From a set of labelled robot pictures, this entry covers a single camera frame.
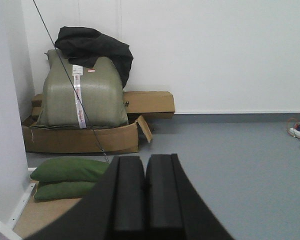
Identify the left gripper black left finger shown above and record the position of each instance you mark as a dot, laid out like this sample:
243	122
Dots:
114	209

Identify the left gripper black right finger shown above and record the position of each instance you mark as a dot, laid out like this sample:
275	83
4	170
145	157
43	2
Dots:
175	210

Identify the open cardboard box front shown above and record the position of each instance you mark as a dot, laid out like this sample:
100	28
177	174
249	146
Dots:
124	139

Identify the upper green sandbag far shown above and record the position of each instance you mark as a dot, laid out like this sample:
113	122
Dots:
71	169

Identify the green sandbag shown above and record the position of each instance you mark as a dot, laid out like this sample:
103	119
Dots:
48	191
71	169

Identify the lower green sandbag far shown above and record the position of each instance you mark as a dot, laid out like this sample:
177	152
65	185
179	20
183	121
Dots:
48	191

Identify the plywood base platform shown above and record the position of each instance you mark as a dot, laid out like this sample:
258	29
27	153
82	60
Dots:
38	214

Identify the cardboard box behind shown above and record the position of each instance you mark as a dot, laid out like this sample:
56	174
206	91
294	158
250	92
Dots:
110	109

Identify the olive woven sack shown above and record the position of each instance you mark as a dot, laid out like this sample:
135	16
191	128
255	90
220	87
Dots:
103	78

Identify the black cloth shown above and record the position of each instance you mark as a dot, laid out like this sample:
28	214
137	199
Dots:
83	46

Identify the white wooden door frame stand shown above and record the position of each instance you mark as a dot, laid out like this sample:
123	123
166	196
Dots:
16	92

